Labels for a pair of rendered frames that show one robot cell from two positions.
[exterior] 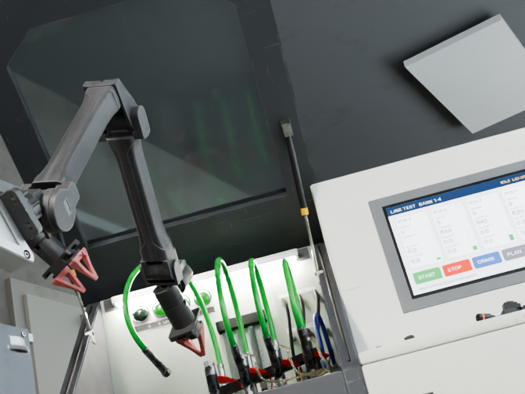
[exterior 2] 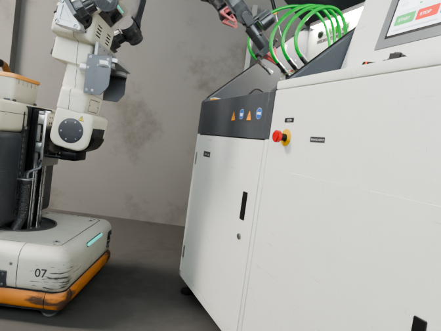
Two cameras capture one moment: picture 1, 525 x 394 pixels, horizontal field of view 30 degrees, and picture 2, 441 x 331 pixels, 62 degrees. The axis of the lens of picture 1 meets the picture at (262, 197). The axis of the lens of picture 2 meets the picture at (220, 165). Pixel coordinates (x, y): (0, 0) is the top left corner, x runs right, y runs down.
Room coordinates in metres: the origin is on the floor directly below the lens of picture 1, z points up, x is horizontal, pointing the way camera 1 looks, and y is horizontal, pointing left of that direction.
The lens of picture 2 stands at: (1.38, -1.12, 0.75)
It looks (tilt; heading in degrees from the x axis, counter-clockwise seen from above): 3 degrees down; 64
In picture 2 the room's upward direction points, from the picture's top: 8 degrees clockwise
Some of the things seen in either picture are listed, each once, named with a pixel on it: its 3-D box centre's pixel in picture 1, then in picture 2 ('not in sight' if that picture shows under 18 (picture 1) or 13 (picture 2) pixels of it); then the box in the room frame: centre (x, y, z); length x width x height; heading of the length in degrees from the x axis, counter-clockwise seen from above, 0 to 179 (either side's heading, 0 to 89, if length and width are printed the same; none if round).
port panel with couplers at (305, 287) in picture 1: (306, 331); not in sight; (2.56, -0.03, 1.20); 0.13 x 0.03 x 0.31; 87
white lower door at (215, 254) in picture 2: not in sight; (214, 218); (2.06, 0.24, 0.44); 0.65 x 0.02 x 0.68; 87
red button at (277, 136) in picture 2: not in sight; (280, 136); (2.01, -0.21, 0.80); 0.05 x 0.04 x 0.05; 87
